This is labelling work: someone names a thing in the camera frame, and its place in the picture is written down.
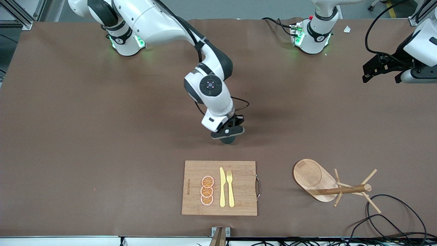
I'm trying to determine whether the wooden mug rack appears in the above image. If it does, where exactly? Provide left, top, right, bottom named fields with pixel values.
left=293, top=159, right=382, bottom=214

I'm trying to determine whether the bamboo cutting board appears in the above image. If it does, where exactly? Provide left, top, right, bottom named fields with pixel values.
left=182, top=161, right=261, bottom=216

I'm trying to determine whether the yellow plastic knife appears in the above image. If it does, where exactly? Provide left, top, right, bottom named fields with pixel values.
left=220, top=167, right=226, bottom=208

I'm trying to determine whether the yellow plastic fork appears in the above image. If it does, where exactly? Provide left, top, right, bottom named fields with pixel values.
left=227, top=170, right=235, bottom=208

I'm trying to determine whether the brown pole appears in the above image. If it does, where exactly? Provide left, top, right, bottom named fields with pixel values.
left=209, top=228, right=226, bottom=246

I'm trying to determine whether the aluminium frame profile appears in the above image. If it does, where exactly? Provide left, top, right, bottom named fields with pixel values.
left=0, top=0, right=46, bottom=30
left=408, top=0, right=437, bottom=26

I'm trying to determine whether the black left base cable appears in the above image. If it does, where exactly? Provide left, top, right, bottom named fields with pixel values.
left=262, top=17, right=295, bottom=37

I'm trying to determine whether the black looped cable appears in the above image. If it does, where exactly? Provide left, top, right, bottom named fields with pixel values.
left=348, top=194, right=427, bottom=246

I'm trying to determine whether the black cable bundle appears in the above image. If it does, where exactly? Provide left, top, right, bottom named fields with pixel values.
left=236, top=237, right=437, bottom=246

